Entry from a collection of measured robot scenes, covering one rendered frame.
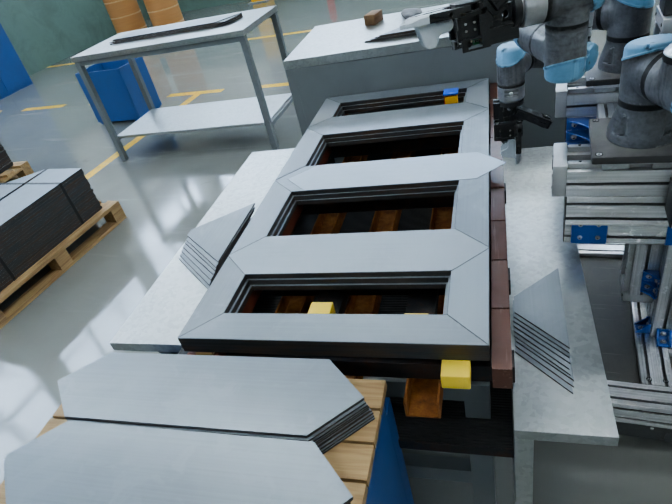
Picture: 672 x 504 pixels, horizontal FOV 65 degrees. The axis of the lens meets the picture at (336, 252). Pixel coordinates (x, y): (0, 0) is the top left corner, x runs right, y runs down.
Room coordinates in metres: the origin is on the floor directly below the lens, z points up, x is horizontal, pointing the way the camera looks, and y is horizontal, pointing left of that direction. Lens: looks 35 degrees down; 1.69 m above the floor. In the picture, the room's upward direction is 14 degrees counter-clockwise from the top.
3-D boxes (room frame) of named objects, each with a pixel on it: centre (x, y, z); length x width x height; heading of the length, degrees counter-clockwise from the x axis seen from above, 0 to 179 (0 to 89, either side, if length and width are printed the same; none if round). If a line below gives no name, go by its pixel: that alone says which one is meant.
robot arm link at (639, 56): (1.09, -0.79, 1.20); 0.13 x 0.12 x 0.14; 178
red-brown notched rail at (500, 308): (1.45, -0.56, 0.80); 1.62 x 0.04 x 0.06; 159
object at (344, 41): (2.59, -0.70, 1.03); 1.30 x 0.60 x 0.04; 69
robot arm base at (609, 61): (1.54, -1.02, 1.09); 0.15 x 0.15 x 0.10
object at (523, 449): (1.25, -0.53, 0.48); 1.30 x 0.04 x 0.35; 159
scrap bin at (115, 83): (6.09, 1.87, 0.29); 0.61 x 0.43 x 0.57; 62
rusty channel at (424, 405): (1.51, -0.40, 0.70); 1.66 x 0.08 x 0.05; 159
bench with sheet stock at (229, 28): (4.71, 0.84, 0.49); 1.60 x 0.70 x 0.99; 66
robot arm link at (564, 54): (0.99, -0.52, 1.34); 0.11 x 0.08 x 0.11; 178
